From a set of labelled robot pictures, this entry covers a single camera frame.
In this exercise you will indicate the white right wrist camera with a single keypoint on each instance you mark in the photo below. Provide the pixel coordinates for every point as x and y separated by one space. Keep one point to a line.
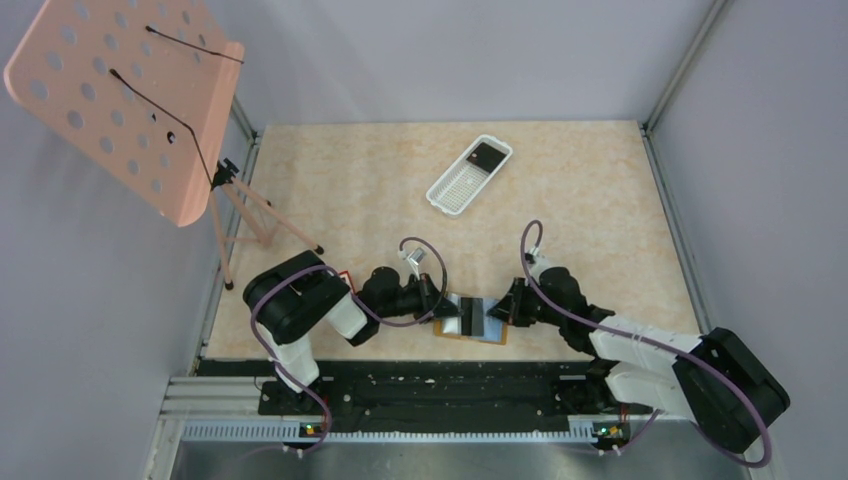
537 262

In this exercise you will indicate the black card stack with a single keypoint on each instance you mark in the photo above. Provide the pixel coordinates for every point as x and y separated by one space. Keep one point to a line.
486 157

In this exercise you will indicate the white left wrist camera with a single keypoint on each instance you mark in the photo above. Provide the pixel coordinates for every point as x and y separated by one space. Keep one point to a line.
413 259

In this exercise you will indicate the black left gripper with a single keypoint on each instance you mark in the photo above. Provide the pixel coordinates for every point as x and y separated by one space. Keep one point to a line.
427 299

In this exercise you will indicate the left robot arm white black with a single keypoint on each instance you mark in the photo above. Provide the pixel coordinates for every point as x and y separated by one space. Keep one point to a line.
287 301

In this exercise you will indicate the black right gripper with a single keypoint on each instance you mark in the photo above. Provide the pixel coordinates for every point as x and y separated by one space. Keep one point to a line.
516 304

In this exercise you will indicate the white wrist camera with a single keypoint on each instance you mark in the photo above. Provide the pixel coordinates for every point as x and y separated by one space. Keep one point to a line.
413 259
537 262

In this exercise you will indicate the pink perforated music stand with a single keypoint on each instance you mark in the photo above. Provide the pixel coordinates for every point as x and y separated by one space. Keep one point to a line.
143 89

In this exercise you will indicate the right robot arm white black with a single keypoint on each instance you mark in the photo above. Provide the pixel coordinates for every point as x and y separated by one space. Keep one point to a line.
712 380

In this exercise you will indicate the white perforated plastic tray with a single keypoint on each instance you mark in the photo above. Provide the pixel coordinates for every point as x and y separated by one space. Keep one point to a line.
462 182

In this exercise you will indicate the red white grid card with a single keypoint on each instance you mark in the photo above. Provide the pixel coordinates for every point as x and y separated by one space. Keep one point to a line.
347 278

